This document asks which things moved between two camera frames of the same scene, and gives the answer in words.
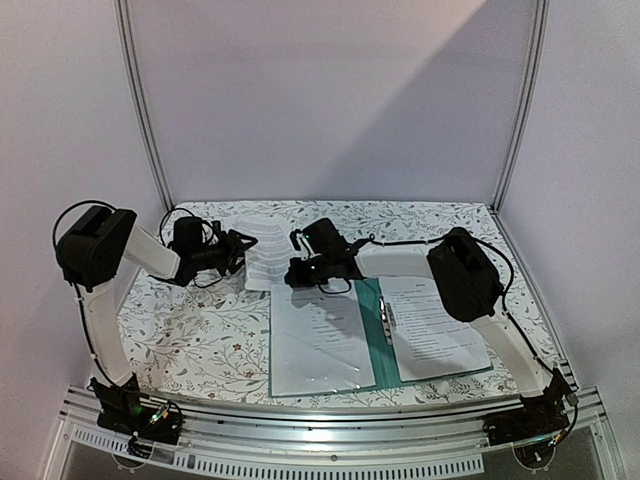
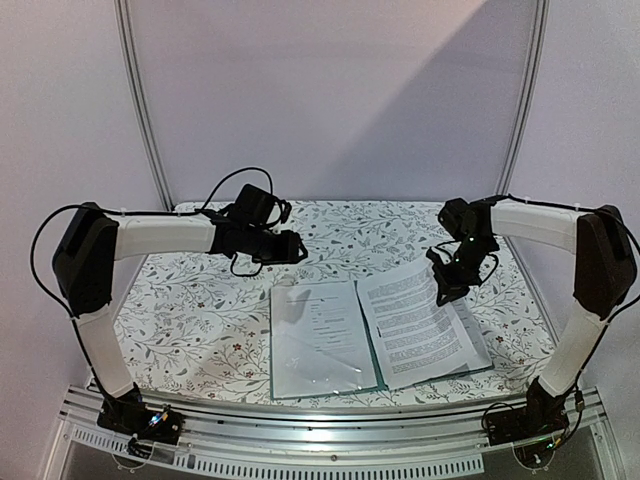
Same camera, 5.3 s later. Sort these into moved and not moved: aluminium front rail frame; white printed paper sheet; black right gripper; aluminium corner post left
Moved: black right gripper
Not moved: white printed paper sheet; aluminium front rail frame; aluminium corner post left
